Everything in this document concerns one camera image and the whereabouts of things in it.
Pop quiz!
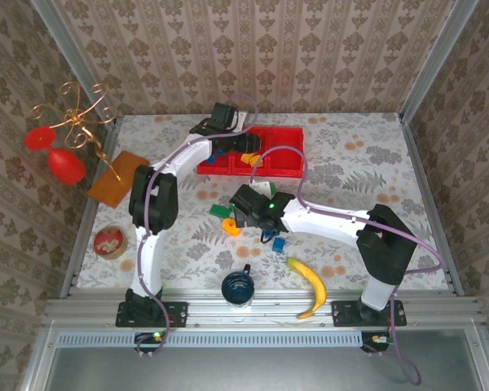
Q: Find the aluminium mounting rail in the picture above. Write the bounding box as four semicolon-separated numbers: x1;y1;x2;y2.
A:
43;288;488;329

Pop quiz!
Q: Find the grey metal base panel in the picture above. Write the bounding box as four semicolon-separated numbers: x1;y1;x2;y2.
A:
48;345;480;391

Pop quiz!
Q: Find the orange brown board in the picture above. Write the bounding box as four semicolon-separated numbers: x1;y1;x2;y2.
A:
86;150;151;209

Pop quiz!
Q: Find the gold wire ornament stand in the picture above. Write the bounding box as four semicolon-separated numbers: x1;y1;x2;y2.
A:
29;81;123;181

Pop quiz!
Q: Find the red plastic storage bin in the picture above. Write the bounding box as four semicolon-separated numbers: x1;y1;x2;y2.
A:
196;140;236;177
267;126;306;179
231;126;271;178

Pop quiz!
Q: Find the yellow banana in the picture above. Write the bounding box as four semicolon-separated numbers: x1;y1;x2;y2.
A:
287;257;328;320

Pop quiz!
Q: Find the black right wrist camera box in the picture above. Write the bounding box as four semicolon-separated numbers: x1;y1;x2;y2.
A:
230;181;272;215

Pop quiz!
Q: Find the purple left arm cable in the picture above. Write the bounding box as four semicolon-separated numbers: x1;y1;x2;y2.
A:
136;92;258;359

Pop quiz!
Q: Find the floral patterned tablecloth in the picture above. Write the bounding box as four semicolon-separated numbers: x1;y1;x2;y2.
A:
71;113;453;292

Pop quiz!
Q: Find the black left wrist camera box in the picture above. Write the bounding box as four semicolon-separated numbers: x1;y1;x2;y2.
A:
210;102;248;128

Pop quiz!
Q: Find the small black controller board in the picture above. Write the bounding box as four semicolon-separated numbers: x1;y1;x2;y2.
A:
360;332;392;355
134;330;166;355

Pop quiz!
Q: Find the dark blue mug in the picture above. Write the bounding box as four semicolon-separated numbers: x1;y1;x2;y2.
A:
221;263;257;310

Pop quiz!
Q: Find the aluminium frame post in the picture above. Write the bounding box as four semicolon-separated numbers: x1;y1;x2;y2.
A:
398;0;481;123
29;0;121;127

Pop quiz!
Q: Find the white slotted cable duct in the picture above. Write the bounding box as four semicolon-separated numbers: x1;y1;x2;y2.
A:
55;328;363;348

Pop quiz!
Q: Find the aluminium table side rail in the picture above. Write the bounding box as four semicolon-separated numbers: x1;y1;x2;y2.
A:
398;113;462;297
59;116;124;298

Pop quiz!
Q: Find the red plastic wine glass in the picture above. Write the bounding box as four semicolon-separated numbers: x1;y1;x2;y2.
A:
24;125;86;187

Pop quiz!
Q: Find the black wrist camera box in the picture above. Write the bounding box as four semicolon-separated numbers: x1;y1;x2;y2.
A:
210;102;248;128
230;181;272;215

